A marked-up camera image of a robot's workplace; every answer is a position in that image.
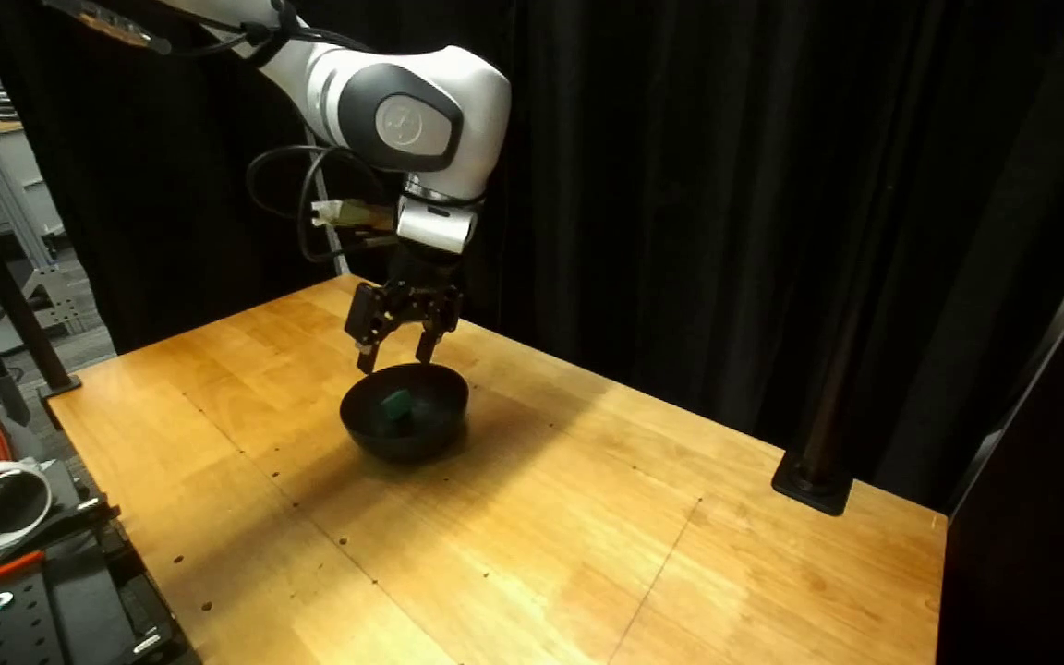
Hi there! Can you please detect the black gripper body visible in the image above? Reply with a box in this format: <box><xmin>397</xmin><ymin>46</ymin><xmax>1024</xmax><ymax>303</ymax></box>
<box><xmin>345</xmin><ymin>243</ymin><xmax>476</xmax><ymax>344</ymax></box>

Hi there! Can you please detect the black bowl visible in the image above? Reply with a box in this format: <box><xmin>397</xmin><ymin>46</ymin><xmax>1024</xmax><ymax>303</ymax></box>
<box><xmin>335</xmin><ymin>357</ymin><xmax>472</xmax><ymax>470</ymax></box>

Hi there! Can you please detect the white thin pole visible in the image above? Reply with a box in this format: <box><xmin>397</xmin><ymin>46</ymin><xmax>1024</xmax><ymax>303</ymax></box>
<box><xmin>302</xmin><ymin>160</ymin><xmax>351</xmax><ymax>277</ymax></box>

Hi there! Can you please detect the black curtain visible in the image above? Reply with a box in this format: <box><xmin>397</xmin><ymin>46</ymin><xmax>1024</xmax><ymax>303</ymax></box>
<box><xmin>0</xmin><ymin>0</ymin><xmax>1064</xmax><ymax>509</ymax></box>

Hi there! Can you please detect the black tripod leg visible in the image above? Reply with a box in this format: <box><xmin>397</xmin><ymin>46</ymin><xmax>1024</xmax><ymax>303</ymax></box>
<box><xmin>0</xmin><ymin>160</ymin><xmax>85</xmax><ymax>399</ymax></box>

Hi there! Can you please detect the black side panel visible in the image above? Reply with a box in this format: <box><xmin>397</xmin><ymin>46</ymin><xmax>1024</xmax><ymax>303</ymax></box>
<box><xmin>935</xmin><ymin>236</ymin><xmax>1064</xmax><ymax>665</ymax></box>

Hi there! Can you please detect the orange handled tool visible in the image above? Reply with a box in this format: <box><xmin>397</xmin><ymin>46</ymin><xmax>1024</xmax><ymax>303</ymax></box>
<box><xmin>0</xmin><ymin>545</ymin><xmax>52</xmax><ymax>583</ymax></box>

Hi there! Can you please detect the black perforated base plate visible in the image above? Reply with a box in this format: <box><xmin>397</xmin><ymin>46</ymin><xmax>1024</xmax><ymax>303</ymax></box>
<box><xmin>0</xmin><ymin>492</ymin><xmax>198</xmax><ymax>665</ymax></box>

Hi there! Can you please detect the black post with base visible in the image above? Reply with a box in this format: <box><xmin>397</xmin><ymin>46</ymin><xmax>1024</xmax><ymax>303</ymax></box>
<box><xmin>771</xmin><ymin>179</ymin><xmax>915</xmax><ymax>517</ymax></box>

